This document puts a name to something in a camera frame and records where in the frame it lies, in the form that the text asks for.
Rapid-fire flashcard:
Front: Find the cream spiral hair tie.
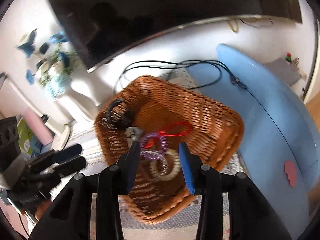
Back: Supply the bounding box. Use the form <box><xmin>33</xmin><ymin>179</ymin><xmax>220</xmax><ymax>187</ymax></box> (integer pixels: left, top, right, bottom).
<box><xmin>150</xmin><ymin>148</ymin><xmax>181</xmax><ymax>182</ymax></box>

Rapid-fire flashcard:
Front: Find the blue white flower bouquet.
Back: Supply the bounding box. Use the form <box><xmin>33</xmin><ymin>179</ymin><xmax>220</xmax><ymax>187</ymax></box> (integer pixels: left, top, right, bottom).
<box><xmin>17</xmin><ymin>29</ymin><xmax>80</xmax><ymax>100</ymax></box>

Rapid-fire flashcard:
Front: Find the white door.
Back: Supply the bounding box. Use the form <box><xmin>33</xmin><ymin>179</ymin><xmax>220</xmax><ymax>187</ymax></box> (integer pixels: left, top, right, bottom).
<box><xmin>302</xmin><ymin>17</ymin><xmax>320</xmax><ymax>104</ymax></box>

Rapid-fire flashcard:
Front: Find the green book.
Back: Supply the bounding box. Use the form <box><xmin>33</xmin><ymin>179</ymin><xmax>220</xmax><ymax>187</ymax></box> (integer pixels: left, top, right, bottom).
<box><xmin>17</xmin><ymin>118</ymin><xmax>43</xmax><ymax>157</ymax></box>

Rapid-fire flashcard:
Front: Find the brown wicker basket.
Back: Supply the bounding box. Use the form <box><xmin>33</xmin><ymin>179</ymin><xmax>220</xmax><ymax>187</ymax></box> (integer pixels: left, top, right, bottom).
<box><xmin>94</xmin><ymin>74</ymin><xmax>245</xmax><ymax>225</ymax></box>

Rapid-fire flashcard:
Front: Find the white desk lamp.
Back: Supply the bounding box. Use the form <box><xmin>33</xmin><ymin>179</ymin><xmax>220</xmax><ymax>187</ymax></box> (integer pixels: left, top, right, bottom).
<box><xmin>1</xmin><ymin>72</ymin><xmax>71</xmax><ymax>151</ymax></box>

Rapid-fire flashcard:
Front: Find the black cable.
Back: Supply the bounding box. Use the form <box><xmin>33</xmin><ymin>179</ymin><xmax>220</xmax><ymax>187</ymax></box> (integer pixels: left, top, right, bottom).
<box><xmin>113</xmin><ymin>60</ymin><xmax>249</xmax><ymax>95</ymax></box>

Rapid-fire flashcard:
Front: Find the striped woven tablecloth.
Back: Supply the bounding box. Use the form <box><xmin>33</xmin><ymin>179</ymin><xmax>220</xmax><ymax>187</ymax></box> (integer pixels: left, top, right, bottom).
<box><xmin>49</xmin><ymin>67</ymin><xmax>245</xmax><ymax>240</ymax></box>

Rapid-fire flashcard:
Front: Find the black wrist watch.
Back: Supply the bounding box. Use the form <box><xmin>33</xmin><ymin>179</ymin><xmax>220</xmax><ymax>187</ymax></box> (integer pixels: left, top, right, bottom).
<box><xmin>105</xmin><ymin>98</ymin><xmax>135</xmax><ymax>129</ymax></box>

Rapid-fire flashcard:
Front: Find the white ribbed vase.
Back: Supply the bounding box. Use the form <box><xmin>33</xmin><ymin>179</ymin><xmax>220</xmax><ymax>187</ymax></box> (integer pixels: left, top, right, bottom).
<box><xmin>55</xmin><ymin>80</ymin><xmax>99</xmax><ymax>124</ymax></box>

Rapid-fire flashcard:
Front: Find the black wall television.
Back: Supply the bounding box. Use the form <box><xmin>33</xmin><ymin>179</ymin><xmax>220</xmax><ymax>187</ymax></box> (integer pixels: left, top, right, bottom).
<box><xmin>48</xmin><ymin>0</ymin><xmax>302</xmax><ymax>72</ymax></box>

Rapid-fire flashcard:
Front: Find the pink folder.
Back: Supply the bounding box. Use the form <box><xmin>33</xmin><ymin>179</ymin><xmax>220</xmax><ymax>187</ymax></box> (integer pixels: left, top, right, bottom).
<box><xmin>23</xmin><ymin>108</ymin><xmax>53</xmax><ymax>146</ymax></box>

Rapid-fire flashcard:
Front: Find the blue chair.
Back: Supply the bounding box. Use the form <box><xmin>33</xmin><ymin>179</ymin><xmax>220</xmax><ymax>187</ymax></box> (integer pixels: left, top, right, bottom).
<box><xmin>188</xmin><ymin>44</ymin><xmax>319</xmax><ymax>239</ymax></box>

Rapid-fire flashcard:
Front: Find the purple spiral hair tie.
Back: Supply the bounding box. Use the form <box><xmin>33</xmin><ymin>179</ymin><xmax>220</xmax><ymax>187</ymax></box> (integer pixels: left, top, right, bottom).
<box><xmin>139</xmin><ymin>132</ymin><xmax>169</xmax><ymax>162</ymax></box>

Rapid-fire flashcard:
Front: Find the pink sticker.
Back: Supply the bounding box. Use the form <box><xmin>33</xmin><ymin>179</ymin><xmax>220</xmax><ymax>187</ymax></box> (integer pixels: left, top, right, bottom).
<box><xmin>284</xmin><ymin>160</ymin><xmax>297</xmax><ymax>187</ymax></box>

